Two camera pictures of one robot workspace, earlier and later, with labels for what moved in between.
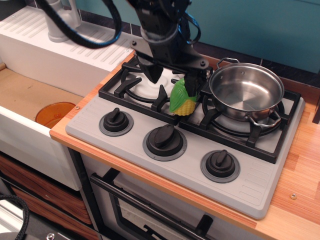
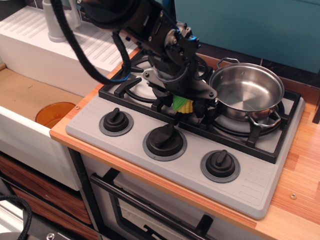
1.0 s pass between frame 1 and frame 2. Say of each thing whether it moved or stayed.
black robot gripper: moved
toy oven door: stayed
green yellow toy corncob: stayed
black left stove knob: stayed
